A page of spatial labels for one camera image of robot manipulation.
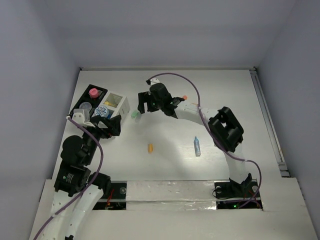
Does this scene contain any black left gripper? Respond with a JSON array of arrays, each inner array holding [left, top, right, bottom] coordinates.
[[82, 113, 121, 164]]

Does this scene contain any blue slime jar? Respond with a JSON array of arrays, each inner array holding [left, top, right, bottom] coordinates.
[[94, 105, 111, 119]]

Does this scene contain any clear jar of clips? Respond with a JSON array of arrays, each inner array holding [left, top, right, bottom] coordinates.
[[79, 101, 92, 111]]

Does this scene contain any orange tip clear highlighter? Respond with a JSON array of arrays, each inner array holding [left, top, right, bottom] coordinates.
[[135, 115, 142, 123]]

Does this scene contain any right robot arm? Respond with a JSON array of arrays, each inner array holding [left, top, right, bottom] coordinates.
[[137, 83, 252, 196]]

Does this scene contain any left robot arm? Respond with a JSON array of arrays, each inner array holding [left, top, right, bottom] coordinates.
[[33, 111, 122, 240]]

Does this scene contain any green highlighter cap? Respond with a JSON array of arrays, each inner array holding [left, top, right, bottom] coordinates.
[[131, 110, 139, 119]]

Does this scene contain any white slotted organizer box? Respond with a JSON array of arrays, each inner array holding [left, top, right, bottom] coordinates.
[[99, 91, 130, 121]]

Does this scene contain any black organizer box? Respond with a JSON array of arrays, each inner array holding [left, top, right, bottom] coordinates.
[[69, 84, 108, 117]]

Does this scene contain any amber highlighter cap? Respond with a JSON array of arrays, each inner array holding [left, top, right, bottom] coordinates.
[[147, 143, 153, 154]]

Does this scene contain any blue highlighter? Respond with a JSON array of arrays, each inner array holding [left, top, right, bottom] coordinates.
[[193, 137, 201, 157]]

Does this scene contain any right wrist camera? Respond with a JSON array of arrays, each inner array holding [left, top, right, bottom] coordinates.
[[146, 77, 160, 87]]

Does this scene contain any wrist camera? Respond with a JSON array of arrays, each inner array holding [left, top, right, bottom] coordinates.
[[66, 108, 94, 127], [146, 77, 160, 87]]

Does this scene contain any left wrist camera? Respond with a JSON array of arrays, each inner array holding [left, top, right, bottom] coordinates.
[[66, 108, 94, 127]]

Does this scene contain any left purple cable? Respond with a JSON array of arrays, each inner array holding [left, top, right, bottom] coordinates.
[[33, 116, 105, 240]]

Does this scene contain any purple cable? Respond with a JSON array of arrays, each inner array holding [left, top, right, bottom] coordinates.
[[147, 72, 263, 209], [33, 116, 105, 240]]

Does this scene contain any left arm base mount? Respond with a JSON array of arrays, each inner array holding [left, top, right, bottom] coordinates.
[[93, 181, 127, 211]]

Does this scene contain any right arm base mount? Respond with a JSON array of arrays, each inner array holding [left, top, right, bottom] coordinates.
[[212, 173, 263, 210]]

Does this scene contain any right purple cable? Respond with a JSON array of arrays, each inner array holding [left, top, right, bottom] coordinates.
[[147, 72, 263, 209]]

